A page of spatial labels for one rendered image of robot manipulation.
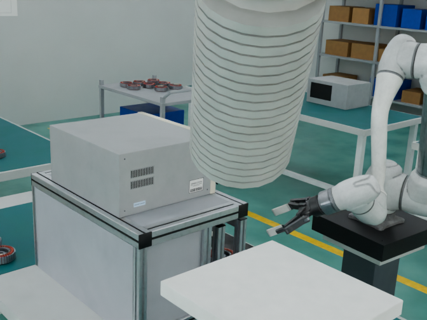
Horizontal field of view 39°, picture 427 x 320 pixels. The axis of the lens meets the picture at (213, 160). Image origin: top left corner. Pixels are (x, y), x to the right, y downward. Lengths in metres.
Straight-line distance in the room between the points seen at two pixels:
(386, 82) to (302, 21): 1.60
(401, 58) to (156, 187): 1.03
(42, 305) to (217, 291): 0.99
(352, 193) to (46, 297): 1.12
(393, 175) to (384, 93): 0.48
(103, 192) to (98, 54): 6.23
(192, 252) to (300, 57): 1.23
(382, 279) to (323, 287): 1.51
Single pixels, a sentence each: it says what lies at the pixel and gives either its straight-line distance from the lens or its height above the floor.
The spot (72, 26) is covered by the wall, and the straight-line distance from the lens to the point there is 7.85.
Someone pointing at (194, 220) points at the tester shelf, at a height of 1.11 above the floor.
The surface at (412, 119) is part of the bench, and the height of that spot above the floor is 0.75.
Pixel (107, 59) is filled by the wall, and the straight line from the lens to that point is 8.15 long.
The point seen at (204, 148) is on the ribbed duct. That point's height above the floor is 1.59.
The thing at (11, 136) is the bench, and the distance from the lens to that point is 4.23.
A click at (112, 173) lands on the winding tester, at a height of 1.25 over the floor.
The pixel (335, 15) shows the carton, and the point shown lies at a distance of 9.40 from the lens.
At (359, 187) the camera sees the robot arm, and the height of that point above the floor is 1.16.
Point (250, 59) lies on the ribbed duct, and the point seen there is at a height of 1.73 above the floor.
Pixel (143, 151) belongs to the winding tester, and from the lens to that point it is 1.83.
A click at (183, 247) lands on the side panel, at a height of 1.02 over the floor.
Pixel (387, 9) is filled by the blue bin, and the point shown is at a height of 1.50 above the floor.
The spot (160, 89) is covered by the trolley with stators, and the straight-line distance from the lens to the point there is 5.00.
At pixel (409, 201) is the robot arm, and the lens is 2.64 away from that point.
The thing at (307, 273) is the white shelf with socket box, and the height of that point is 1.20.
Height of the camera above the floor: 1.83
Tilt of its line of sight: 17 degrees down
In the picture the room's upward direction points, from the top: 3 degrees clockwise
